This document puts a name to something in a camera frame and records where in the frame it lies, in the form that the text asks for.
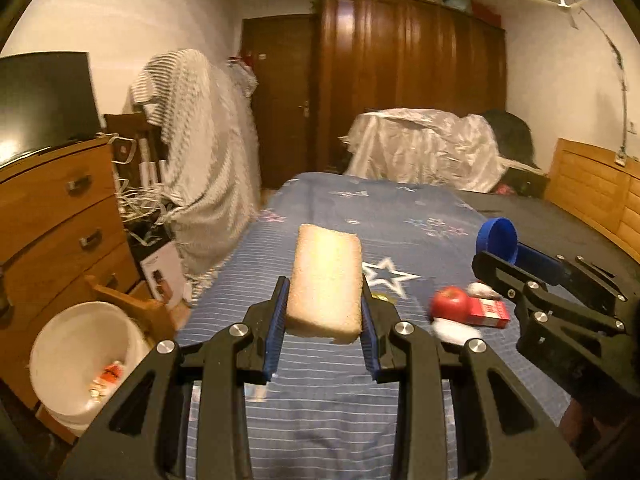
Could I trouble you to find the white foam roll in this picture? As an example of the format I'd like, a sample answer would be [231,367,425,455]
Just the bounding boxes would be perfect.
[431,318,483,347]

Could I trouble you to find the black clothes pile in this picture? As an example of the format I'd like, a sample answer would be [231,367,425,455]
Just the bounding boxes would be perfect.
[483,110,536,167]

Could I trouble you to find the wooden chest of drawers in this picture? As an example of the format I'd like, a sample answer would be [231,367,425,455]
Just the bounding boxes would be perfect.
[1,140,140,408]

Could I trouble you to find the tangled white cables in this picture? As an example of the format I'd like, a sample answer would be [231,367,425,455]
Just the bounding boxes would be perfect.
[96,131,174,246]

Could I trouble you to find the white plastic bucket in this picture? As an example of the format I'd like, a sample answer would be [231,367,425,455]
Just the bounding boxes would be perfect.
[29,301,150,437]

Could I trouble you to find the white product box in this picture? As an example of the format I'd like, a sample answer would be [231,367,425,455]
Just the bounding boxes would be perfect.
[140,242,186,311]

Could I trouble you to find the dark wooden door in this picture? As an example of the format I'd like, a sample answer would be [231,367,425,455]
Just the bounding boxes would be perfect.
[241,14,317,190]

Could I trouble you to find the blue star-pattern bedsheet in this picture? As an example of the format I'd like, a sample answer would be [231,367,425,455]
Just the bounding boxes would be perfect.
[177,171,572,480]

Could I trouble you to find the striped cloth cover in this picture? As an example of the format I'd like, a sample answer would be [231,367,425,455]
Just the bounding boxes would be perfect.
[130,49,260,296]

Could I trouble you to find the beige sponge block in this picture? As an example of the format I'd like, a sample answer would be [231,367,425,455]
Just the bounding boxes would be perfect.
[285,223,362,344]

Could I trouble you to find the dark wooden wardrobe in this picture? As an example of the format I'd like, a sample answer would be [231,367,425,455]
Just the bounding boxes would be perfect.
[314,0,506,172]

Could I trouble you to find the blue plastic cap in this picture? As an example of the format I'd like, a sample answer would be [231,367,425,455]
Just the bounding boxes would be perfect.
[475,217,518,263]

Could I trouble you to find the black flat television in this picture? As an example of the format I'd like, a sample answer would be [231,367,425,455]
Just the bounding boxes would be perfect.
[0,51,101,166]

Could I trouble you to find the wooden chair back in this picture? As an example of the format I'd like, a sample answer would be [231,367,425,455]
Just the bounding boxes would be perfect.
[104,112,157,188]

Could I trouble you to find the wooden stool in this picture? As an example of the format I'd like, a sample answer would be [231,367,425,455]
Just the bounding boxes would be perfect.
[39,275,176,440]

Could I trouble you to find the wooden bed headboard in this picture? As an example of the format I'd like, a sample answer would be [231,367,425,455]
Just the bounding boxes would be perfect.
[544,139,640,260]

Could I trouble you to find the red apple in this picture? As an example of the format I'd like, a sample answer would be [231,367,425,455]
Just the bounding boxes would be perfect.
[430,286,470,323]

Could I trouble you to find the pink red carton box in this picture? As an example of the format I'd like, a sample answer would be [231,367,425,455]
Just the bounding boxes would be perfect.
[466,297,511,328]

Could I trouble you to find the silver satin cloth cover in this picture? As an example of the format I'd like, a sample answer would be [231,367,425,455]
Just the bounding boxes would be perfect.
[342,107,509,194]

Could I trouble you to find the dark grey bed cover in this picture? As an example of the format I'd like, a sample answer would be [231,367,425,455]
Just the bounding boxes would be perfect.
[456,191,639,290]

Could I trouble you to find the white ceiling fan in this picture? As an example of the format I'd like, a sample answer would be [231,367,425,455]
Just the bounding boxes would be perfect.
[526,0,588,29]

